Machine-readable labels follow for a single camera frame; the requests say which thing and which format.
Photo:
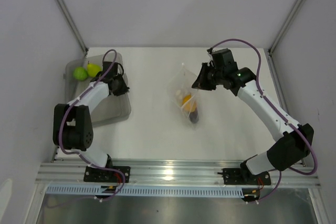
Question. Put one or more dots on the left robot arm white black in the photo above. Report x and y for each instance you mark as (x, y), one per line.
(72, 128)

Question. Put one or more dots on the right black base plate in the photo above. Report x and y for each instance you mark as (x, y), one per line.
(235, 176)

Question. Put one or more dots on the clear zip top bag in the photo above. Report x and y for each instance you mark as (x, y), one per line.
(178, 87)

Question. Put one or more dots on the aluminium frame post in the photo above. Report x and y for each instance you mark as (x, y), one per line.
(286, 24)
(71, 24)

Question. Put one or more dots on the left aluminium frame post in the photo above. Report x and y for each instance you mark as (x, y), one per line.
(71, 24)

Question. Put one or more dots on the orange toy lemon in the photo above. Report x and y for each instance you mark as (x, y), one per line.
(188, 103)

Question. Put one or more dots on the purple toy eggplant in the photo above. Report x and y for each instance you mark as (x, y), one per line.
(194, 116)

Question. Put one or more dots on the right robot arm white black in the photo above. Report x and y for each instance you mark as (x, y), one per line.
(292, 139)

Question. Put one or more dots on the right aluminium frame post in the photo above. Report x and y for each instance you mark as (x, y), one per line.
(286, 24)

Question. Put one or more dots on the slotted white cable duct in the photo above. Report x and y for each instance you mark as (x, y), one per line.
(157, 191)

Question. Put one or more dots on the green toy fruit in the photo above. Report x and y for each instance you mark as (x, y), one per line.
(80, 74)

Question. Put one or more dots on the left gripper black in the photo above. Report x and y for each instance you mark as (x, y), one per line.
(124, 89)

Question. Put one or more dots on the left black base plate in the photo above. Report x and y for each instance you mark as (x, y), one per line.
(103, 176)

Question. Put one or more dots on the aluminium mounting rail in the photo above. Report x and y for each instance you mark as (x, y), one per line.
(166, 173)

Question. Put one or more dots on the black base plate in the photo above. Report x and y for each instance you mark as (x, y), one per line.
(235, 176)
(103, 176)

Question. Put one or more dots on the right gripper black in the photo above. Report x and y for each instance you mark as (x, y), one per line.
(201, 82)

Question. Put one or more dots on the yellow-green toy pear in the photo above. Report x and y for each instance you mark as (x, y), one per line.
(93, 70)

